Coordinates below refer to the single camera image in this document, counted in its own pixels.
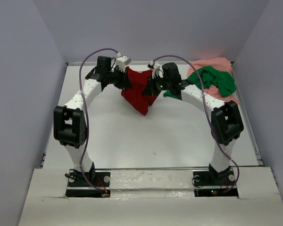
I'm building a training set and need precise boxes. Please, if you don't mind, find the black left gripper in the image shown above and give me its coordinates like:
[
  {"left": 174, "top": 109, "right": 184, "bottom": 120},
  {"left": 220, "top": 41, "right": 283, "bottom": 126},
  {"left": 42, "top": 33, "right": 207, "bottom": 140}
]
[{"left": 106, "top": 67, "right": 132, "bottom": 90}]

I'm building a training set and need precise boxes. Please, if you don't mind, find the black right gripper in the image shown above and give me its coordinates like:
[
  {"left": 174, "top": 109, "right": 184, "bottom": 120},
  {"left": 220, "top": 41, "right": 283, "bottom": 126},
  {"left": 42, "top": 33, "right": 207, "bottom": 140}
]
[{"left": 141, "top": 73, "right": 171, "bottom": 97}]

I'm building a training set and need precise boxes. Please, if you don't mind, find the red t-shirt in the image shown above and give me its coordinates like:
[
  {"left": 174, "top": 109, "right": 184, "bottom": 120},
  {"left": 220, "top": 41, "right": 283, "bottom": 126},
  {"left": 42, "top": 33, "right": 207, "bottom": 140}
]
[{"left": 121, "top": 66, "right": 160, "bottom": 116}]

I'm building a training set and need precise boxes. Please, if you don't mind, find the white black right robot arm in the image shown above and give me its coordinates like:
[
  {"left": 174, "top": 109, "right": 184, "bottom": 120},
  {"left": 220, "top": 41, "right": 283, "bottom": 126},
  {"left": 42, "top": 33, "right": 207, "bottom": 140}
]
[{"left": 144, "top": 61, "right": 244, "bottom": 187}]

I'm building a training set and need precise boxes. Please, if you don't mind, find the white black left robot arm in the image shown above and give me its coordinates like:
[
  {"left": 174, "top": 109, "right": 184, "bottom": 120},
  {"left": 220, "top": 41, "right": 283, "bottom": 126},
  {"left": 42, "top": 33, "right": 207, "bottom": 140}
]
[{"left": 53, "top": 53, "right": 131, "bottom": 186}]

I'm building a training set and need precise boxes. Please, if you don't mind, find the green t-shirt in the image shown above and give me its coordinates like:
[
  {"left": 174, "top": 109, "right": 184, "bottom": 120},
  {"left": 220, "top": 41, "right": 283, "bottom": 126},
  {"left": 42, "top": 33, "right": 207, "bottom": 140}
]
[{"left": 162, "top": 66, "right": 236, "bottom": 98}]

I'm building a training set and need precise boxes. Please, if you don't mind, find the white front cover board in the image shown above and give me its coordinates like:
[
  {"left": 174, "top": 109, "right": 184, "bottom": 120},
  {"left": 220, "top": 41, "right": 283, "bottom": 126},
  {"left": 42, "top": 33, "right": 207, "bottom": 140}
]
[{"left": 19, "top": 167, "right": 283, "bottom": 226}]

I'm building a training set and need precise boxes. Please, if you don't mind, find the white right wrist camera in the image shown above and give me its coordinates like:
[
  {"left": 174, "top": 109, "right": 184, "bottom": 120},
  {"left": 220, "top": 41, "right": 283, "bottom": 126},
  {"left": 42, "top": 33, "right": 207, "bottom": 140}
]
[{"left": 148, "top": 61, "right": 164, "bottom": 79}]

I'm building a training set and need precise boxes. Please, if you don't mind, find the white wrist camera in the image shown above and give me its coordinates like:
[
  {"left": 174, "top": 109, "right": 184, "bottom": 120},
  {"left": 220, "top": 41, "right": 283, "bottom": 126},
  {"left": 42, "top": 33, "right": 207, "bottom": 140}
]
[
  {"left": 115, "top": 52, "right": 132, "bottom": 72},
  {"left": 148, "top": 61, "right": 164, "bottom": 79}
]

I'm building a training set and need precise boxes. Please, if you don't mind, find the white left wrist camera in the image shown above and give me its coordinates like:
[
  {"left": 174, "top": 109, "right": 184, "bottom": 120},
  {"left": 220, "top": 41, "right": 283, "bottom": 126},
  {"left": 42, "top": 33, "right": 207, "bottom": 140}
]
[{"left": 115, "top": 52, "right": 132, "bottom": 72}]

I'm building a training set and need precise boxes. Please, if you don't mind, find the aluminium left table rail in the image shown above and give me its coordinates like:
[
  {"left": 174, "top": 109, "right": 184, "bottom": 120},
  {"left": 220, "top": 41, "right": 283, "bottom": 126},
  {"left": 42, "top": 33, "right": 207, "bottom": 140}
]
[{"left": 39, "top": 152, "right": 46, "bottom": 169}]

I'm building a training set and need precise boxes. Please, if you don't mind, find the aluminium table rail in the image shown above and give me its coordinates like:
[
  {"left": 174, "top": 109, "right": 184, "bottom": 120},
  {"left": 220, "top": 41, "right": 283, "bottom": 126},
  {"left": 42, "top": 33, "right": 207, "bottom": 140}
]
[
  {"left": 39, "top": 152, "right": 46, "bottom": 169},
  {"left": 231, "top": 61, "right": 265, "bottom": 167}
]

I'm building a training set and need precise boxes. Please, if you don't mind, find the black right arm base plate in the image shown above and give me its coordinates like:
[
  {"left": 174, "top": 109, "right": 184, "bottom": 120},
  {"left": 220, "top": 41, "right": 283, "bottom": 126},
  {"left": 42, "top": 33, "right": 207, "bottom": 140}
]
[{"left": 191, "top": 169, "right": 239, "bottom": 197}]

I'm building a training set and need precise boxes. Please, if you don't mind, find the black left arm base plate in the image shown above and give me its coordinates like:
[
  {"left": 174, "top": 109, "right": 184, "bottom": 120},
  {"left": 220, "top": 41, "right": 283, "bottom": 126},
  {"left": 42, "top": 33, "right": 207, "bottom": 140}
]
[{"left": 65, "top": 170, "right": 111, "bottom": 198}]

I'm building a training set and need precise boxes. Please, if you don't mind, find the aluminium right table rail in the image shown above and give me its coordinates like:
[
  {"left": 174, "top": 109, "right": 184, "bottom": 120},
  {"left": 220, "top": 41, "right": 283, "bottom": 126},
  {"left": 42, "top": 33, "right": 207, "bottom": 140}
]
[{"left": 231, "top": 61, "right": 265, "bottom": 167}]

